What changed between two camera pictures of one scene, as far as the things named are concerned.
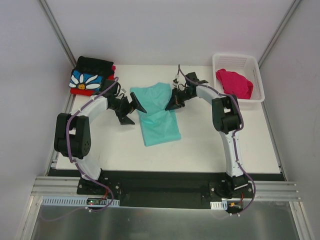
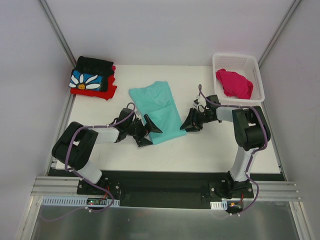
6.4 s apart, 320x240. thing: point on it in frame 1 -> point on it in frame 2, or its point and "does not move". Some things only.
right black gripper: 178,97 -> 195,120
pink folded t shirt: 114,69 does not move
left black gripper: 125,108 -> 142,130
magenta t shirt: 235,84 does not move
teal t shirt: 158,124 does not move
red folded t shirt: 87,92 does not move
